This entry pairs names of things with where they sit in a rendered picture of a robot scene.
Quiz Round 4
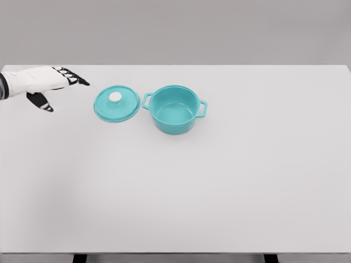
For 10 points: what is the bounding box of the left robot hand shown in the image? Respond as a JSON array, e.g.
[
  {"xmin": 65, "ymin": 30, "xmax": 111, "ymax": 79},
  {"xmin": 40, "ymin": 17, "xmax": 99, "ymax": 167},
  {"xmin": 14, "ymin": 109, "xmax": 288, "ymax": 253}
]
[{"xmin": 22, "ymin": 66, "xmax": 90, "ymax": 113}]

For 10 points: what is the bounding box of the teal pot lid white knob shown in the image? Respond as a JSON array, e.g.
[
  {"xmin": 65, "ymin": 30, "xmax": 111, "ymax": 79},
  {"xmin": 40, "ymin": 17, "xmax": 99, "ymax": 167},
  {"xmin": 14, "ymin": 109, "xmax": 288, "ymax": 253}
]
[{"xmin": 93, "ymin": 85, "xmax": 141, "ymax": 124}]

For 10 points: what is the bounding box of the teal pot with handles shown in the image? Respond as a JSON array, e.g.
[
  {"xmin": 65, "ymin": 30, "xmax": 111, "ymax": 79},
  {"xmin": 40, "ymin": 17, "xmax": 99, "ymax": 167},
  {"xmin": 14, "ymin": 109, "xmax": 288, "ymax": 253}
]
[{"xmin": 141, "ymin": 85, "xmax": 208, "ymax": 135}]

